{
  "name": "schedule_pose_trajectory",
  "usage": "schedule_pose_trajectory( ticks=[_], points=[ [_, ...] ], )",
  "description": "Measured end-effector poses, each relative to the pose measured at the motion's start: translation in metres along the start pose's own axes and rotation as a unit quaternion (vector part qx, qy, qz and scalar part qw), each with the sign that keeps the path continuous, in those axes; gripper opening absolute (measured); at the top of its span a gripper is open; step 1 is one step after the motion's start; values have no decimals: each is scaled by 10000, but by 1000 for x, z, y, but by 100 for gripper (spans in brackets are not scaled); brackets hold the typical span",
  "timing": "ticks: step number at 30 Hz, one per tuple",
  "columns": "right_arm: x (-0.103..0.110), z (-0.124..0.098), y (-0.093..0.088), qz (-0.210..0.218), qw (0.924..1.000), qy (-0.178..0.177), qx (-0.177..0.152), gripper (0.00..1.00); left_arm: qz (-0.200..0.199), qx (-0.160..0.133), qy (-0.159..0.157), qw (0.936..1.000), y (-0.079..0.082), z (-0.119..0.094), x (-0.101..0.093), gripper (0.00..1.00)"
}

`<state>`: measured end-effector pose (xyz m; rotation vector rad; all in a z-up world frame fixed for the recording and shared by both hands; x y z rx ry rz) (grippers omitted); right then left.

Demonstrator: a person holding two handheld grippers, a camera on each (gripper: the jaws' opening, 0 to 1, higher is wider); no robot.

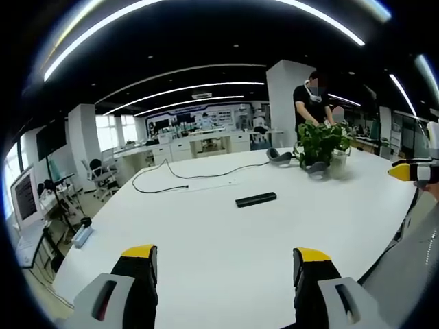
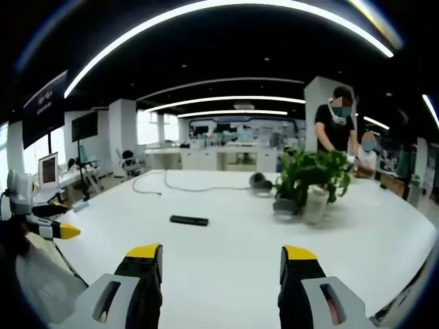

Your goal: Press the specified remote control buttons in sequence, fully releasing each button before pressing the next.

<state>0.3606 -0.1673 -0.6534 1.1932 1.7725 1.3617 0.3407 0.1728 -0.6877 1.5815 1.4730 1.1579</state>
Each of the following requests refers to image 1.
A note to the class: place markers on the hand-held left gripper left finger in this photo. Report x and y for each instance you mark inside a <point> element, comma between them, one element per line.
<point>120,291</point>

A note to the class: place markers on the potted green plant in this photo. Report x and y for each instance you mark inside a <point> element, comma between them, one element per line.
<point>324,144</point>

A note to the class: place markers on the person's grey clothing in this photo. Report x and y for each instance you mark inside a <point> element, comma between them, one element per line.
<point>404,274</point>

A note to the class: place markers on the computer monitor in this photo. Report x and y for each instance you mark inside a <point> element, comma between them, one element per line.
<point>25,197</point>

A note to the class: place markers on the person's right hand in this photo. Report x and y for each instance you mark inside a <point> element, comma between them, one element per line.
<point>427,188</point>

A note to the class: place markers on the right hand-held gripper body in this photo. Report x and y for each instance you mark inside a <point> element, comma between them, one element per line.
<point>433,140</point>

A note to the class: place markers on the grey white headset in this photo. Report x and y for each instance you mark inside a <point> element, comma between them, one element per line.
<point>279,158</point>

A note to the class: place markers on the white counter cabinets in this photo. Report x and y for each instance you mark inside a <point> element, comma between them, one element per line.
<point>192,145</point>

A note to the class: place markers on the office chair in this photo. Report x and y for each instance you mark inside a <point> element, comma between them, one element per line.
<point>103,178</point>

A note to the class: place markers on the white power strip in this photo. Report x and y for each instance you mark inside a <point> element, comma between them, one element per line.
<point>82,234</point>

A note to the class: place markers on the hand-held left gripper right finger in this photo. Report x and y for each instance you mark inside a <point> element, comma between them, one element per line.
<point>329,291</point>

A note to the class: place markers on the black remote control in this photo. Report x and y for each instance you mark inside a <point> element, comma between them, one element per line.
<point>256,199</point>

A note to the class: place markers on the black wall screen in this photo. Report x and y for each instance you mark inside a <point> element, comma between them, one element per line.
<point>51,138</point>

